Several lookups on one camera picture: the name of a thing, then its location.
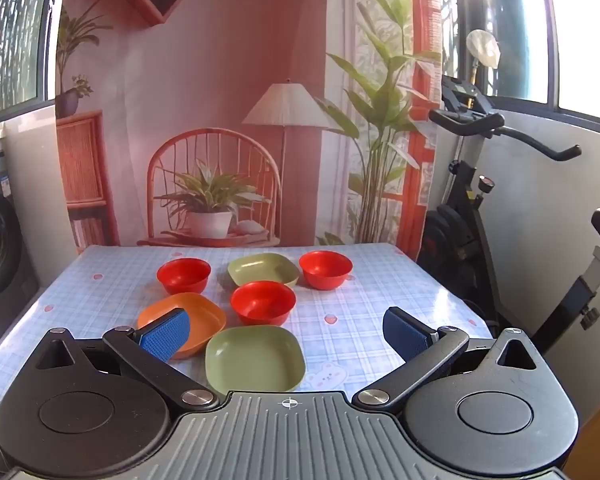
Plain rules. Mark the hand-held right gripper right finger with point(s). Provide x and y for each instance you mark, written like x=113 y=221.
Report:
x=406 y=334

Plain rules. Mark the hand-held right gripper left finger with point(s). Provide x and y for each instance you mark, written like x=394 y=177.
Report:
x=166 y=334

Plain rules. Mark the red plastic bowl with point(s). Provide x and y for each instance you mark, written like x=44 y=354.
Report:
x=263 y=302
x=184 y=275
x=326 y=269

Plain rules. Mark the orange square plate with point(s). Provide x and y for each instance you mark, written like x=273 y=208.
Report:
x=202 y=317

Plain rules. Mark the blue plaid tablecloth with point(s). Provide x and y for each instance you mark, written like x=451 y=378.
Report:
x=355 y=320

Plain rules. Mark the green square plate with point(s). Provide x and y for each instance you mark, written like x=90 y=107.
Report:
x=255 y=360
x=260 y=267

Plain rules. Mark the black exercise bike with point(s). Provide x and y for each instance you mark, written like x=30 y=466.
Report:
x=467 y=195

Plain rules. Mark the printed room backdrop cloth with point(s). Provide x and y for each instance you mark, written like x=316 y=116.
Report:
x=205 y=85

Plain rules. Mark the white round object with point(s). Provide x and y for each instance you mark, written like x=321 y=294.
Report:
x=482 y=47

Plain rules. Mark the black framed window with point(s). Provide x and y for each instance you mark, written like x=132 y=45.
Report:
x=17 y=35
x=520 y=25

